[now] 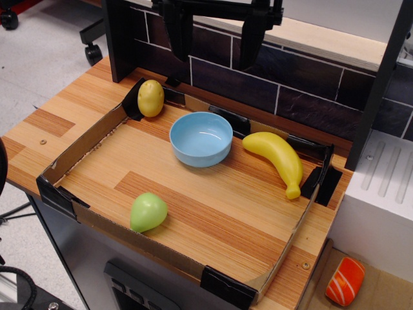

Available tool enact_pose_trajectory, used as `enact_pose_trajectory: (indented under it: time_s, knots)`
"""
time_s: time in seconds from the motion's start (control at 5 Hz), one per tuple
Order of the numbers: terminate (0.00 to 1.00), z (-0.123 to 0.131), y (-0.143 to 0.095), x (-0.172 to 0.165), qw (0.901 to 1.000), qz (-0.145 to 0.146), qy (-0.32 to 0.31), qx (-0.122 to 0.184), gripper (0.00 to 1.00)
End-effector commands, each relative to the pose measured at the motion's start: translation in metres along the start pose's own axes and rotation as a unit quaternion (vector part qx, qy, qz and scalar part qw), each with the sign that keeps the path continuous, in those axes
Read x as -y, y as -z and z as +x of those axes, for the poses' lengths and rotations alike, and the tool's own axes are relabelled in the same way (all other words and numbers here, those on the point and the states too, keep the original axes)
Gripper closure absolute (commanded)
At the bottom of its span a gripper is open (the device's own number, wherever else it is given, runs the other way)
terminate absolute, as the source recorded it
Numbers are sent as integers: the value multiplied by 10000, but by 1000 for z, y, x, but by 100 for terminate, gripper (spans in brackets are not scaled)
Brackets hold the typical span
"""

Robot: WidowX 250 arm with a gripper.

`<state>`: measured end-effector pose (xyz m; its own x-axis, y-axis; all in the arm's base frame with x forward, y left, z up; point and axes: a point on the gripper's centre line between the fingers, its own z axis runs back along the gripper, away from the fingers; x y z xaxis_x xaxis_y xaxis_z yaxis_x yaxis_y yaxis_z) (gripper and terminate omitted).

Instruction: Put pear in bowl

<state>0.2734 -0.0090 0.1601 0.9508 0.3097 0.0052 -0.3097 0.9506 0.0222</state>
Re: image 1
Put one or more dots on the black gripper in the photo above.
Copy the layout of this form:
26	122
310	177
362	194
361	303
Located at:
178	20

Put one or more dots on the green plastic pear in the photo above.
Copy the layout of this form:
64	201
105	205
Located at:
148	211

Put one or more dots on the light blue bowl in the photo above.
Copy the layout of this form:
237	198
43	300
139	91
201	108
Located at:
201	139

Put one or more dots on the dark brick backsplash panel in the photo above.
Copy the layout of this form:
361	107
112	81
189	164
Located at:
310	90

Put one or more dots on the yellow plastic potato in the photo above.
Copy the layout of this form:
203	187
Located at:
150	98

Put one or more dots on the light wooden shelf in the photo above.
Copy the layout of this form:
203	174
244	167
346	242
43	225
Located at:
307	39

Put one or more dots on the cardboard fence with black tape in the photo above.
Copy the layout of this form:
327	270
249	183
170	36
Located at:
230	230

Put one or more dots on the yellow plastic banana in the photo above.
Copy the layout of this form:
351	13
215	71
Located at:
283	157

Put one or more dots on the black chair base with casters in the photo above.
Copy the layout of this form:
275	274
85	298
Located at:
93	53

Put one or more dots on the white toy sink unit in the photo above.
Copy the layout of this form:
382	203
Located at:
374	220

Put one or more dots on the black control panel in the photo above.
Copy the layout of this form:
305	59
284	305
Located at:
132	288

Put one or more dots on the orange salmon sushi toy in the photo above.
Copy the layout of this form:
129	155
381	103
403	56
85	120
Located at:
346	281

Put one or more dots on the black left post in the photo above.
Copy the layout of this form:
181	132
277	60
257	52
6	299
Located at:
119	26

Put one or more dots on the dark grey right post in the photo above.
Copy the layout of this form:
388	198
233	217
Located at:
397	38

